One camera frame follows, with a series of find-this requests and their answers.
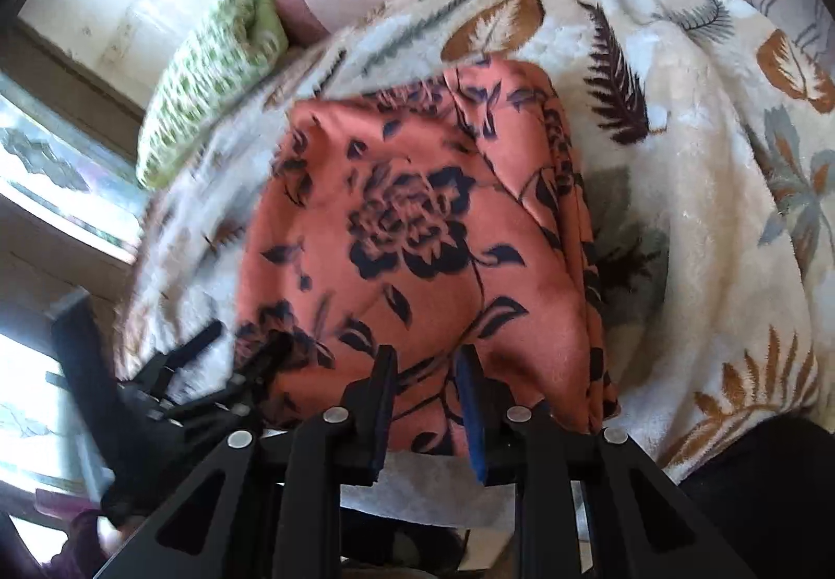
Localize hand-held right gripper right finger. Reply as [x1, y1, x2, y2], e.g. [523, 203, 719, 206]
[455, 345, 738, 579]

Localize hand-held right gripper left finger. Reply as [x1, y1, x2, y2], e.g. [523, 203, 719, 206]
[91, 345, 399, 579]

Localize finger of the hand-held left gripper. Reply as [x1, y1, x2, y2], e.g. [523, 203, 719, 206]
[222, 331, 296, 414]
[153, 320, 224, 388]

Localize orange floral garment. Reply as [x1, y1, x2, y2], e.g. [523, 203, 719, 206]
[235, 57, 621, 456]

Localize person's left forearm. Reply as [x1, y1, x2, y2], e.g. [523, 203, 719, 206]
[32, 488, 128, 579]

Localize window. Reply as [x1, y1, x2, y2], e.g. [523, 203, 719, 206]
[0, 83, 151, 554]

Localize green patterned pillow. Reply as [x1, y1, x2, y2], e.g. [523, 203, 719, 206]
[136, 0, 291, 192]

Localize cream leaf-print blanket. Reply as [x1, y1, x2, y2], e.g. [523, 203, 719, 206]
[114, 0, 835, 489]

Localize person's black pants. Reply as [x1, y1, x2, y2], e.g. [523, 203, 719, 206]
[659, 403, 832, 579]

